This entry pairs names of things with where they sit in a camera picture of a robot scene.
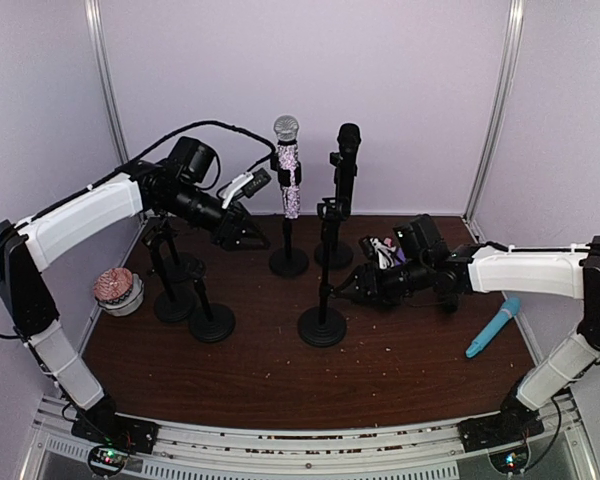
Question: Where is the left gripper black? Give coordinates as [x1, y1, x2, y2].
[158, 182, 271, 251]

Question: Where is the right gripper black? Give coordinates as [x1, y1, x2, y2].
[334, 257, 430, 311]

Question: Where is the black stand of rhinestone microphone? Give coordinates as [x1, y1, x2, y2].
[267, 149, 311, 278]

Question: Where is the black stand of purple microphone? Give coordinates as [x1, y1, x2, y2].
[297, 197, 347, 348]

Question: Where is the black stand of blue microphone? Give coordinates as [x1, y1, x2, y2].
[142, 219, 196, 324]

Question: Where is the rhinestone silver microphone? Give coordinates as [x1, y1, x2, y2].
[273, 115, 302, 220]

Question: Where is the blue microphone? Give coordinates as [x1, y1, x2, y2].
[465, 297, 520, 359]

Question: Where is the purple microphone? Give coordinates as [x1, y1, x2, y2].
[394, 248, 407, 265]

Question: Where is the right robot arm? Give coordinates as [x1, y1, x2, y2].
[331, 214, 600, 442]

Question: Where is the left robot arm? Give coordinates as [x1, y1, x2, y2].
[0, 128, 271, 444]

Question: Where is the black stand of orange-ring microphone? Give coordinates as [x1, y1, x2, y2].
[313, 152, 357, 271]

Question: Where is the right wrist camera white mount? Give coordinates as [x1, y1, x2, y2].
[359, 236, 397, 270]

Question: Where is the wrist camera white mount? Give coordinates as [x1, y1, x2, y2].
[218, 169, 271, 210]
[359, 236, 397, 270]

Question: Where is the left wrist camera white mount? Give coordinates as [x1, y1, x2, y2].
[218, 169, 271, 210]

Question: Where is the black microphone orange ring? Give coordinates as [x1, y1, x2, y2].
[335, 122, 362, 220]

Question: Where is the front aluminium rail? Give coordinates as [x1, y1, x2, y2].
[22, 394, 600, 480]

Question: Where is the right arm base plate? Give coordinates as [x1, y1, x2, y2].
[457, 414, 545, 452]

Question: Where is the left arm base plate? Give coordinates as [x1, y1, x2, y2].
[71, 415, 159, 454]

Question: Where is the left aluminium corner post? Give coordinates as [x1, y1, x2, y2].
[84, 0, 130, 165]

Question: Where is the aluminium corner post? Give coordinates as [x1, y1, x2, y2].
[84, 0, 130, 165]
[463, 0, 526, 225]

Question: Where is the right aluminium corner post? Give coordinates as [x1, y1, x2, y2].
[463, 0, 526, 225]

